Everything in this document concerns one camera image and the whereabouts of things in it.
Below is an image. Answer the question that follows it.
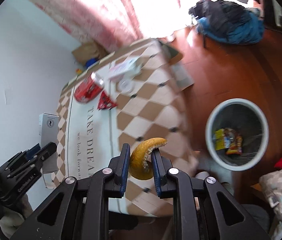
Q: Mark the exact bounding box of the yellow fruit peel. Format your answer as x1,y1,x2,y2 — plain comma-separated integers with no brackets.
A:
129,138,167,180

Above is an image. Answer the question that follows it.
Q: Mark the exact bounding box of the small red snack packet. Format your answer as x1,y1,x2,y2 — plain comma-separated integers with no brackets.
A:
98,90,117,110

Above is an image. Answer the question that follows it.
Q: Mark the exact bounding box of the clear plastic lid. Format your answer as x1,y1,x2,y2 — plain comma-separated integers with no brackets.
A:
117,78,134,94

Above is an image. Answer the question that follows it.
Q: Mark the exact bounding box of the white blue milk carton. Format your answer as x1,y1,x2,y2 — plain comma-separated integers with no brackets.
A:
39,113,59,174

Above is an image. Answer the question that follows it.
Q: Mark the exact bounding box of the orange noodle snack bag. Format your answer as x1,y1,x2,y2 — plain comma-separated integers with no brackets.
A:
226,128,243,155

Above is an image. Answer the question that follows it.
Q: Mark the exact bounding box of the yellow snack box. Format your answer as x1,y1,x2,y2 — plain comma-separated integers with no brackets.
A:
213,128,225,151

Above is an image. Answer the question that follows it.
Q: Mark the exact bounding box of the white round trash bin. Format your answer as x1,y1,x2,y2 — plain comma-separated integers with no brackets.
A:
205,98,269,171

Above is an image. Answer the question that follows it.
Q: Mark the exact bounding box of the red soda can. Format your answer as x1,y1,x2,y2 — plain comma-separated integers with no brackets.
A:
74,72,104,103

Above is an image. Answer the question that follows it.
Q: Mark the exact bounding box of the white pink tissue box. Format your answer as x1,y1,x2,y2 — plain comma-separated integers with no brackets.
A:
107,57,143,82

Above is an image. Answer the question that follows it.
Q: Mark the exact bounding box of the pink floral curtain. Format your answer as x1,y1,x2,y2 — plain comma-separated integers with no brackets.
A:
30,0,199,52

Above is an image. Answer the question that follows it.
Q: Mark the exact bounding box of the blue and black jacket pile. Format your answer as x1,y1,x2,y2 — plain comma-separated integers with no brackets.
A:
188,0,264,45

